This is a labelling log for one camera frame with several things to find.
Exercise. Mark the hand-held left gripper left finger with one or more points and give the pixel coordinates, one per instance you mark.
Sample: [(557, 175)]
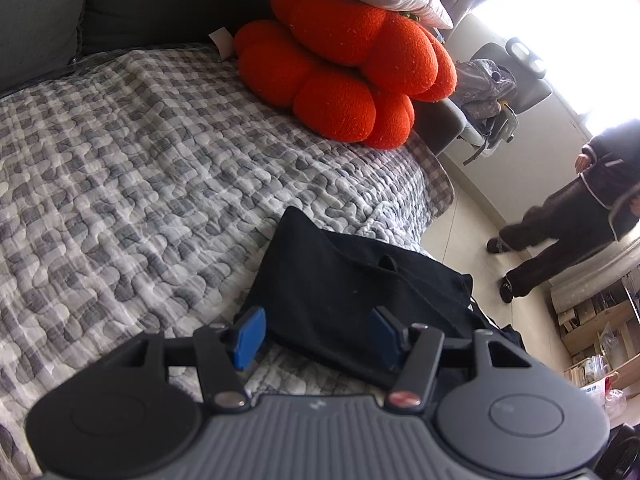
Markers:
[(250, 337)]

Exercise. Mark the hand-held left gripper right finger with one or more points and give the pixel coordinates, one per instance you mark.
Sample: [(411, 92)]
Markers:
[(387, 337)]

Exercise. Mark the black garment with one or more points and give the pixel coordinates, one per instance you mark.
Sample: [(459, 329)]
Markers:
[(330, 290)]

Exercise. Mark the grey checked quilt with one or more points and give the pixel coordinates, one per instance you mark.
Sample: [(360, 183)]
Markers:
[(125, 185)]

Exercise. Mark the wooden shelf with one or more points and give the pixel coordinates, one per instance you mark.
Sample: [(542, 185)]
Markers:
[(600, 320)]

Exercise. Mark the grey jacket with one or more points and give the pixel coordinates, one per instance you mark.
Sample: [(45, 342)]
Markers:
[(482, 87)]

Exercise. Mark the white office chair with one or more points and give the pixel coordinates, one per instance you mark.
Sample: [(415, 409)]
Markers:
[(525, 85)]

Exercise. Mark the grey sofa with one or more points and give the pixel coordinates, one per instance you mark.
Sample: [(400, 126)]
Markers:
[(125, 5)]

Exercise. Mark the wide window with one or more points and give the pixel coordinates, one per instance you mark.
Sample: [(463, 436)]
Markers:
[(575, 35)]

